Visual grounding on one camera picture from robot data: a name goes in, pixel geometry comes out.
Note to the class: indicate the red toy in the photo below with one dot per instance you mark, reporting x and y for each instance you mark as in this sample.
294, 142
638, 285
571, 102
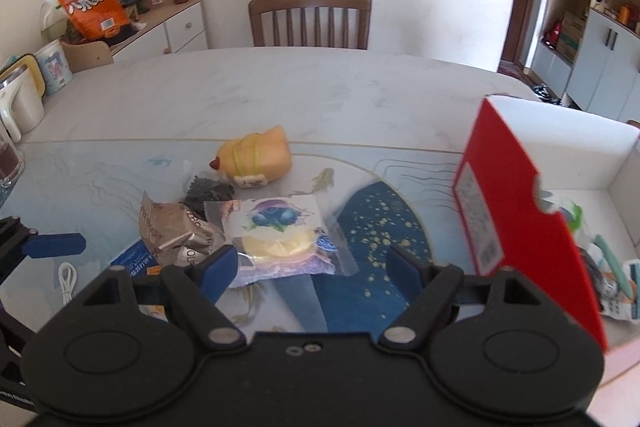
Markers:
552, 34

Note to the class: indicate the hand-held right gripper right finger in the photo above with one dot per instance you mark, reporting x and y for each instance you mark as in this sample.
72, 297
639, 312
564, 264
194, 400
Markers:
407, 274

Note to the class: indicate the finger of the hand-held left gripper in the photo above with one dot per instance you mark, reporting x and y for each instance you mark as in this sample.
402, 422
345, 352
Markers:
55, 245

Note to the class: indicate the orange snack bag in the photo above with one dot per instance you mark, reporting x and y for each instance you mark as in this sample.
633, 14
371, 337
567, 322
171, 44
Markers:
92, 4

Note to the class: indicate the light wooden chair back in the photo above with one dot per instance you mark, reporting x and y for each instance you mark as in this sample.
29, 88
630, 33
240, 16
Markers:
87, 57

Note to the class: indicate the yellow rimmed tray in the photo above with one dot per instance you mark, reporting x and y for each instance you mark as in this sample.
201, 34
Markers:
35, 67

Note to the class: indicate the pale blue packet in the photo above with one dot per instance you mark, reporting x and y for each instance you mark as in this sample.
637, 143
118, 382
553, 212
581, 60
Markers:
635, 274

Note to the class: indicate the brown foil snack packet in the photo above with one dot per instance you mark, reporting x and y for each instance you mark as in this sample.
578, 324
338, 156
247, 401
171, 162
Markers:
170, 227

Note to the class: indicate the white plastic bag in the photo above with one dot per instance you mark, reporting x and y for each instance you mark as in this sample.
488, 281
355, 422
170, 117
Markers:
50, 14

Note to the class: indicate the teal plastic stick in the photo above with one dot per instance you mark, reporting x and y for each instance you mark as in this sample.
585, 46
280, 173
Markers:
612, 264

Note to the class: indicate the green white plastic item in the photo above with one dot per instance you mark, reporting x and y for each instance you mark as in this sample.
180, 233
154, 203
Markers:
575, 217

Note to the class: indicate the yellow bottle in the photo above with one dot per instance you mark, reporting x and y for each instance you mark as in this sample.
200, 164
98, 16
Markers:
624, 13

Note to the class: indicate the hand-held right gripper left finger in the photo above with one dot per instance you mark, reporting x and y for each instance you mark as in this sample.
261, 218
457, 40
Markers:
217, 274

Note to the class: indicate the yellow duck toy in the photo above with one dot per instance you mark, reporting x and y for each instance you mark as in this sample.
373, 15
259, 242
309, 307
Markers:
260, 154

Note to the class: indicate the printed white canister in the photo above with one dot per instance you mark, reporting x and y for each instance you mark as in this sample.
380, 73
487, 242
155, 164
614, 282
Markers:
54, 69

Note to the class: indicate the white packet with orange print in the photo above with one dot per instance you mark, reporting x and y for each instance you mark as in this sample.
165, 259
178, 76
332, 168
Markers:
620, 304

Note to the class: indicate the black snack packet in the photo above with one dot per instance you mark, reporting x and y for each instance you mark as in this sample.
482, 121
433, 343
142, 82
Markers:
210, 194

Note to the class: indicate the grey wall cabinet unit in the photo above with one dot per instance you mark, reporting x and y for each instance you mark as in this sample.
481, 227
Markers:
600, 62

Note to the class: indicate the white electric kettle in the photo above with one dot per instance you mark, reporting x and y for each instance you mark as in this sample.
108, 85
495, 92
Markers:
20, 107

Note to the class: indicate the white sideboard with wooden top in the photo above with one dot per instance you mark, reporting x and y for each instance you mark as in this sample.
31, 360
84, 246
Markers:
175, 32

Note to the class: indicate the black pouch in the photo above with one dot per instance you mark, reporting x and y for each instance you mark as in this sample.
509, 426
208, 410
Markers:
592, 277

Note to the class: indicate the red cardboard box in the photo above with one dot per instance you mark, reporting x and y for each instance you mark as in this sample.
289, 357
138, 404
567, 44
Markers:
505, 217

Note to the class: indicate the blueberry bread packet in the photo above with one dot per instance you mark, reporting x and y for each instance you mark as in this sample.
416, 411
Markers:
280, 232

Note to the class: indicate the glass with dark drink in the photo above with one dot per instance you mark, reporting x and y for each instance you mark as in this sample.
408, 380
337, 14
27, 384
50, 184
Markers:
9, 162

